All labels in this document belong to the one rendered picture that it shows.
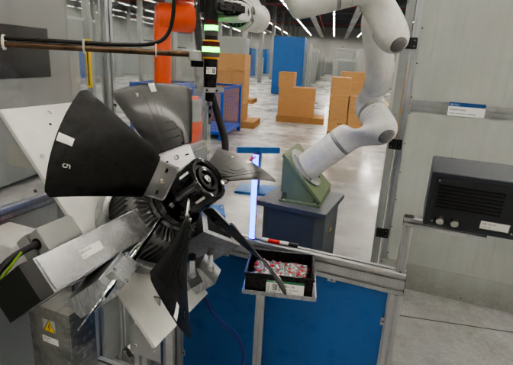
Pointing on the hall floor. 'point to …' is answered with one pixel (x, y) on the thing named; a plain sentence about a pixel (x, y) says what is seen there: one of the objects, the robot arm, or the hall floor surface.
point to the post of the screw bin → (258, 330)
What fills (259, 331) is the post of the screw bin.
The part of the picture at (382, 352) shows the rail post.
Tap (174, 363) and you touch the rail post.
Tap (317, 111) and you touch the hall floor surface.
